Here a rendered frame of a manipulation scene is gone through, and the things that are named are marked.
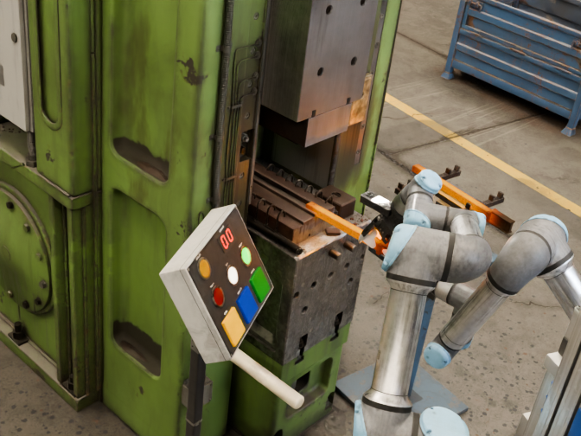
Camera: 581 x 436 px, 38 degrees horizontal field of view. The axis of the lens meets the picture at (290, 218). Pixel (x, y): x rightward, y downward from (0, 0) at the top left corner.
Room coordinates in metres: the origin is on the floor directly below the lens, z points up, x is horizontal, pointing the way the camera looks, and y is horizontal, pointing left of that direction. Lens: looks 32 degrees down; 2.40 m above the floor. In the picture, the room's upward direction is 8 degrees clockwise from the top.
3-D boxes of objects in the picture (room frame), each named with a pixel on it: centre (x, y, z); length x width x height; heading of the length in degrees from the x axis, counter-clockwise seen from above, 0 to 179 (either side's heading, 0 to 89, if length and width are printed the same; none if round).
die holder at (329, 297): (2.47, 0.06, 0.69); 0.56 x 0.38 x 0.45; 51
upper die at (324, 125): (2.42, 0.09, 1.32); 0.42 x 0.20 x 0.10; 51
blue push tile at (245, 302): (1.77, 0.09, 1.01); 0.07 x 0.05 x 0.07; 166
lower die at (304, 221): (2.42, 0.09, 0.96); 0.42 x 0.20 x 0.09; 51
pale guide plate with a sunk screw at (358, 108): (2.61, -0.17, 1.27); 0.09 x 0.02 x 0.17; 141
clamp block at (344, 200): (2.46, -0.14, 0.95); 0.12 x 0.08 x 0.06; 51
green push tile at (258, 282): (1.86, 0.06, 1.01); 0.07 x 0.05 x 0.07; 166
